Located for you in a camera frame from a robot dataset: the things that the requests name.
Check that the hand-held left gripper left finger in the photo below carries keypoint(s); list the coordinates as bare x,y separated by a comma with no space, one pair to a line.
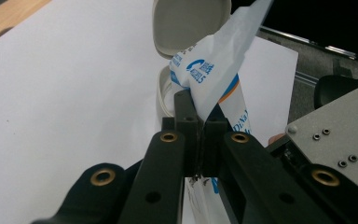
189,140

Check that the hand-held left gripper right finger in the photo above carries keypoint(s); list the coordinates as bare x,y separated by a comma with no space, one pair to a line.
213,146

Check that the blue and white milk pouch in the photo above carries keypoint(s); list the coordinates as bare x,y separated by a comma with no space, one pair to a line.
220,62

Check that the black rounded object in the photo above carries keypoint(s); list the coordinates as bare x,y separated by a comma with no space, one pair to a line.
332,88

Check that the dark curtain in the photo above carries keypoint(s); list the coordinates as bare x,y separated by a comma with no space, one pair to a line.
323,18

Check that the aluminium floor rail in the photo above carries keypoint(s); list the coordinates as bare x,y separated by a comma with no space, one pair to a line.
307,40

